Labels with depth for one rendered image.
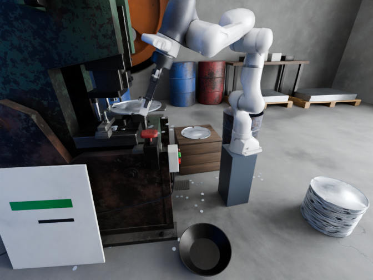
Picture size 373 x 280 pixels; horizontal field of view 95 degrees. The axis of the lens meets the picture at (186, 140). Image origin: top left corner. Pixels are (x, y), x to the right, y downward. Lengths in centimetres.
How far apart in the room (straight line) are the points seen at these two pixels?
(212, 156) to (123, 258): 102
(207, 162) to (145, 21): 121
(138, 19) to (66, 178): 104
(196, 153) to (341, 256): 113
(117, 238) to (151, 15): 144
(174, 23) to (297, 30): 470
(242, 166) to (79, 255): 110
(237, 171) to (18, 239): 131
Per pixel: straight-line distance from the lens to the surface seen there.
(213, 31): 64
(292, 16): 515
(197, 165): 165
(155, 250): 124
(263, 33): 97
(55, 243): 129
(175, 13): 64
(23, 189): 118
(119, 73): 97
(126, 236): 130
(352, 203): 146
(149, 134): 72
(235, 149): 119
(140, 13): 140
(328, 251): 146
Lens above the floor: 106
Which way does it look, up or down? 27 degrees down
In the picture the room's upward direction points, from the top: 1 degrees counter-clockwise
